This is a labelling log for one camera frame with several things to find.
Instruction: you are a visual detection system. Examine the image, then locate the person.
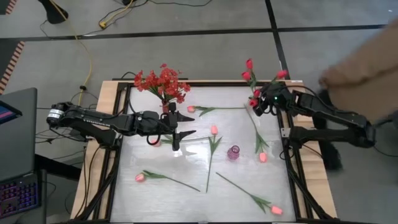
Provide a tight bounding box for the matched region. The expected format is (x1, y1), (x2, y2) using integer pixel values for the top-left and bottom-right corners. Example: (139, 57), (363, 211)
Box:
(317, 18), (398, 171)

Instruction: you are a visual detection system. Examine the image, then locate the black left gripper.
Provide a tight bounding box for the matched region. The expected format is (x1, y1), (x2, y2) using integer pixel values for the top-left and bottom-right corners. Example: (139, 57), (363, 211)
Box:
(133, 110), (197, 152)

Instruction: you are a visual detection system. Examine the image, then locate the grey laptop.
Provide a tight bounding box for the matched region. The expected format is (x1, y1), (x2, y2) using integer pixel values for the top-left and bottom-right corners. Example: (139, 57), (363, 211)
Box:
(0, 86), (38, 183)

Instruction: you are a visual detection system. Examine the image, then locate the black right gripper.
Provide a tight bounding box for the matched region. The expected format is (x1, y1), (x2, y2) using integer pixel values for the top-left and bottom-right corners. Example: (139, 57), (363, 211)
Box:
(254, 82), (295, 118)

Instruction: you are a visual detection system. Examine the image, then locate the black aluminium table frame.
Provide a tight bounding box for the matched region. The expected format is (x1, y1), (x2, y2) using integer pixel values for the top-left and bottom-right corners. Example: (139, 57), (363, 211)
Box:
(71, 77), (338, 224)

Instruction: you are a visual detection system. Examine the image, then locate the pink tulip green stem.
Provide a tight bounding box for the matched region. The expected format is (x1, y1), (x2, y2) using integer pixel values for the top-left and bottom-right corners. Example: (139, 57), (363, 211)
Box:
(135, 169), (201, 193)
(244, 104), (270, 164)
(205, 125), (223, 194)
(187, 105), (247, 118)
(152, 134), (216, 148)

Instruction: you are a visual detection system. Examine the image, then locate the yellow plug cable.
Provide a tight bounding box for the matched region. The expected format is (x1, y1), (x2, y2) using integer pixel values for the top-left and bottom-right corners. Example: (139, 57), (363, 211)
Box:
(98, 0), (135, 29)

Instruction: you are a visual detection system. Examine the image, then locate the open laptop screen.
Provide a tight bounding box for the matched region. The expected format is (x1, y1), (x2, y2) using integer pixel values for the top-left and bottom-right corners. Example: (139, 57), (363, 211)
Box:
(0, 100), (23, 125)

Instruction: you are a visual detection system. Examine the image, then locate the red blossom spray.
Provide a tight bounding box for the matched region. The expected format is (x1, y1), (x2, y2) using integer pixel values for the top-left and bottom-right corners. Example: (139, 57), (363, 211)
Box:
(133, 70), (165, 103)
(155, 63), (192, 105)

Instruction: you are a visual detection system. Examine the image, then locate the purple backlit keyboard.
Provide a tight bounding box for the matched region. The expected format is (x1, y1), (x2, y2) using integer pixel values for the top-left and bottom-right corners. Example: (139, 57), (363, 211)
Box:
(0, 174), (42, 218)

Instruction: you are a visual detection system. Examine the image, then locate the orange striped black mat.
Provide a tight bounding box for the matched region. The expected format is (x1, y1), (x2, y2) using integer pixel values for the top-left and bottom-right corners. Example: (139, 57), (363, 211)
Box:
(0, 39), (25, 94)

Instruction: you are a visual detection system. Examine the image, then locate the purple ribbed glass vase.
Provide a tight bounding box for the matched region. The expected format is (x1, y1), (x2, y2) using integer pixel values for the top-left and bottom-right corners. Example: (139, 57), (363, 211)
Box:
(226, 145), (241, 161)

